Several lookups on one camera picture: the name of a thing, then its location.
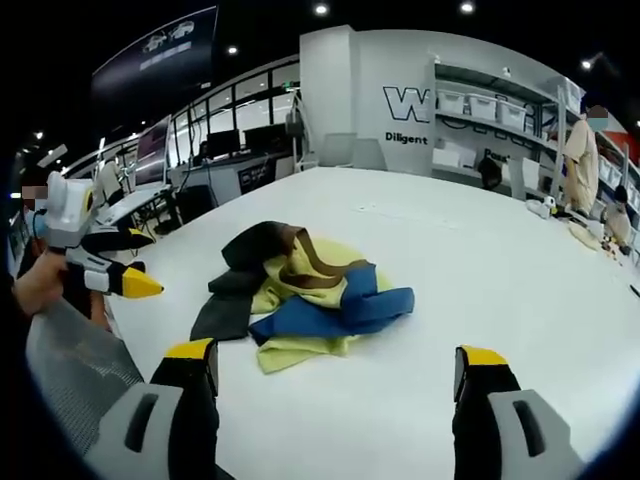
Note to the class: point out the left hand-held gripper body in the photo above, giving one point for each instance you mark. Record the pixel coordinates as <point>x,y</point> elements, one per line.
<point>67,207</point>

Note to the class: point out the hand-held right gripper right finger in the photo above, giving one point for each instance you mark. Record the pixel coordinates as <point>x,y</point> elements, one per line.
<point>520,435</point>

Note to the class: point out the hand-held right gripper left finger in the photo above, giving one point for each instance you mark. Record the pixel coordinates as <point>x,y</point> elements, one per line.
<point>135,430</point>

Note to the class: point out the person's left hand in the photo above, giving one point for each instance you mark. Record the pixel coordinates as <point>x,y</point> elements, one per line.
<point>40,282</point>

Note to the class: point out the person's head with face mask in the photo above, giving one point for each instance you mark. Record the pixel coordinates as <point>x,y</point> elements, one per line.
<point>41,222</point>

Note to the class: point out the white desk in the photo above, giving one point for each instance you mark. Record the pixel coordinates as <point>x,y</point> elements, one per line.
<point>132,202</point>

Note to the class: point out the grey mesh chair back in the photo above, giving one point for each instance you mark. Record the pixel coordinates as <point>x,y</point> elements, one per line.
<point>80,360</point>

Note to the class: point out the large display screen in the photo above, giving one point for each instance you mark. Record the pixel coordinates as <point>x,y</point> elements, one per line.
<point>152,150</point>

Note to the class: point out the white counter with dark panel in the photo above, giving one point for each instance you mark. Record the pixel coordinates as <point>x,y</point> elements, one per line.
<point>235,175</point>

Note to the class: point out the black computer monitor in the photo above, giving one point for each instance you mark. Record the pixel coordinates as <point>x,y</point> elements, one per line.
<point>265,139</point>
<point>223,142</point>

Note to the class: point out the large dark hanging banner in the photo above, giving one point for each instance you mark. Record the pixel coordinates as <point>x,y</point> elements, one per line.
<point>155,50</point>

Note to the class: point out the beige cloth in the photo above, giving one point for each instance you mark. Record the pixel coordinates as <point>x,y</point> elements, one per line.
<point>586,235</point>

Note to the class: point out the small white device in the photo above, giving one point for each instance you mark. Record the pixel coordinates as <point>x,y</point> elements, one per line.
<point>542,206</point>

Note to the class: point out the grey upholstered chair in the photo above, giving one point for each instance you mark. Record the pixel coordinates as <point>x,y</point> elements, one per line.
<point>370,154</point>
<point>336,150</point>

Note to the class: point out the black office chair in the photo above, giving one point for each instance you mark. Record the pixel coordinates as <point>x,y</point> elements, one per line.
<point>490,175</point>

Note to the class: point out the white metal shelving rack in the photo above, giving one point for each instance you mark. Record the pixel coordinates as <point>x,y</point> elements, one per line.
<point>505,140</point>

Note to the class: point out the row of white storage bins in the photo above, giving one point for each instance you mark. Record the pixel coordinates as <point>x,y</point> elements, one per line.
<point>482,107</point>

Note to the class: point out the white ladder frame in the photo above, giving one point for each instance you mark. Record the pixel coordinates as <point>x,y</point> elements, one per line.
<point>300,135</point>

